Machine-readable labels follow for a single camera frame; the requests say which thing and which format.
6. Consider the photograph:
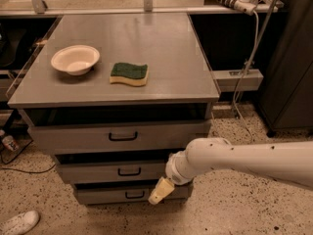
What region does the green yellow sponge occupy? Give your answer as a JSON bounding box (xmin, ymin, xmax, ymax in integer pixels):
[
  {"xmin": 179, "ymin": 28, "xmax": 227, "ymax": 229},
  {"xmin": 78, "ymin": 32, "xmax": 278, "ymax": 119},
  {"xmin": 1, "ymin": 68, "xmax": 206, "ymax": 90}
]
[{"xmin": 110, "ymin": 63, "xmax": 149, "ymax": 87}]

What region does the grey drawer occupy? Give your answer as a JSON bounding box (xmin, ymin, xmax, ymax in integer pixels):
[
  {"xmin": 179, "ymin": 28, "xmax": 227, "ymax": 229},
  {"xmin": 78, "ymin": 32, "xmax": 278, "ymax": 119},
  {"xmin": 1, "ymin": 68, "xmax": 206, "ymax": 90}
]
[
  {"xmin": 57, "ymin": 160, "xmax": 166, "ymax": 184},
  {"xmin": 28, "ymin": 120, "xmax": 210, "ymax": 155},
  {"xmin": 73, "ymin": 182, "xmax": 194, "ymax": 206}
]

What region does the white power cable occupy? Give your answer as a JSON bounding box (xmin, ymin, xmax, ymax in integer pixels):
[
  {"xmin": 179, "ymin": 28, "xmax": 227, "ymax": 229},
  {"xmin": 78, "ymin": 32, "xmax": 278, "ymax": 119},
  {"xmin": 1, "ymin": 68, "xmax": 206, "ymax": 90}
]
[{"xmin": 210, "ymin": 10, "xmax": 260, "ymax": 142}]

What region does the grey drawer cabinet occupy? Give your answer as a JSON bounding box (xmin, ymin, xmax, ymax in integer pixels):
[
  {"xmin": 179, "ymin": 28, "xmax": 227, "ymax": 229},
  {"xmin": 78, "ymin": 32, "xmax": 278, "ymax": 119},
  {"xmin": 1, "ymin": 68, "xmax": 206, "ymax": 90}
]
[{"xmin": 7, "ymin": 12, "xmax": 221, "ymax": 206}]

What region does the black floor cable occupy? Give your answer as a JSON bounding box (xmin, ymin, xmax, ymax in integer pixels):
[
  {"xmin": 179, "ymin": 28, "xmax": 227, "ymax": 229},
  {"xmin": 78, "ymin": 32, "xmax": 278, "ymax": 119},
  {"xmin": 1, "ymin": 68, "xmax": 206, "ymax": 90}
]
[{"xmin": 0, "ymin": 139, "xmax": 57, "ymax": 174}]

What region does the white bowl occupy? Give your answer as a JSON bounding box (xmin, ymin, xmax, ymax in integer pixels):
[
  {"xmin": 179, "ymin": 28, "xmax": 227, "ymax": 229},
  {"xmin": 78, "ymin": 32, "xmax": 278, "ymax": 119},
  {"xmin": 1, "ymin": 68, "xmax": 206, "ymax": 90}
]
[{"xmin": 51, "ymin": 45, "xmax": 100, "ymax": 75}]

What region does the grey bottom drawer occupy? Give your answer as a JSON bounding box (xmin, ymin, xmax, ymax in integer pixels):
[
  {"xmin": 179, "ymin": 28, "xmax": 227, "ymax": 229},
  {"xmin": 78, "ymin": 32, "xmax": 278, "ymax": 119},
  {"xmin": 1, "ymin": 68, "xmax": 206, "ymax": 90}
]
[{"xmin": 73, "ymin": 182, "xmax": 194, "ymax": 206}]

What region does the dark cabinet at right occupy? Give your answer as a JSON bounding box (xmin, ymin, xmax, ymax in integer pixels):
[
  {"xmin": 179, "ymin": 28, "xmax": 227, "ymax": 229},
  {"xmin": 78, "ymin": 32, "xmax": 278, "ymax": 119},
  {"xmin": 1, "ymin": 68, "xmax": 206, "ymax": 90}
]
[{"xmin": 257, "ymin": 0, "xmax": 313, "ymax": 137}]

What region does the grey top drawer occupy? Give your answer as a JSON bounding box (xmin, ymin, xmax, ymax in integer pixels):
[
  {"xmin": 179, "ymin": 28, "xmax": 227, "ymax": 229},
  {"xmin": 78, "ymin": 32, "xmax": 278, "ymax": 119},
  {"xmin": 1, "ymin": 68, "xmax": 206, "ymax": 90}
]
[{"xmin": 28, "ymin": 120, "xmax": 210, "ymax": 155}]

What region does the white power strip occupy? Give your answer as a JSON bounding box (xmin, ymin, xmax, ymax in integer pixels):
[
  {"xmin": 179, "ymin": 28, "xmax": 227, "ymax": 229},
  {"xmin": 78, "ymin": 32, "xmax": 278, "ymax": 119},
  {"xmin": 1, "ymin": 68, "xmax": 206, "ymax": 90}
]
[{"xmin": 215, "ymin": 0, "xmax": 256, "ymax": 16}]

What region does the white sneaker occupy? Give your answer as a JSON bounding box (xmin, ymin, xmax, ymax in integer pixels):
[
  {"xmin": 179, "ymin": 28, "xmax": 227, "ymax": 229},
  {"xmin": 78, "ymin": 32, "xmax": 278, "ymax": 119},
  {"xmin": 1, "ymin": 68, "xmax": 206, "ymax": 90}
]
[{"xmin": 0, "ymin": 211, "xmax": 40, "ymax": 235}]

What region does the grey metal bracket beam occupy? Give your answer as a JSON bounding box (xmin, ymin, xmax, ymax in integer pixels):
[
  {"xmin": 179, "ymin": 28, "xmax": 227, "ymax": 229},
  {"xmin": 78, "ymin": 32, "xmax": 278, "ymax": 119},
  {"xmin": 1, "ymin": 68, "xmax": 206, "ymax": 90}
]
[{"xmin": 213, "ymin": 70, "xmax": 263, "ymax": 92}]

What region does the small bottle on floor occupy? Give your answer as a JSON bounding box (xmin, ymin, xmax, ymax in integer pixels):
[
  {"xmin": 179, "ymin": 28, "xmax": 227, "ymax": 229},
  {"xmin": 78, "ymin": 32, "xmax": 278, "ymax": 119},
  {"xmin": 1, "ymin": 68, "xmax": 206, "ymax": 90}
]
[{"xmin": 0, "ymin": 129, "xmax": 20, "ymax": 152}]

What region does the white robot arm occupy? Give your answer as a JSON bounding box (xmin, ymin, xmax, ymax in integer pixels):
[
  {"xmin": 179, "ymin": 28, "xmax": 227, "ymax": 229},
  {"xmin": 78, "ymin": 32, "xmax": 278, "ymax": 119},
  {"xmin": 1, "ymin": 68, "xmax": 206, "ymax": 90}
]
[{"xmin": 149, "ymin": 138, "xmax": 313, "ymax": 205}]

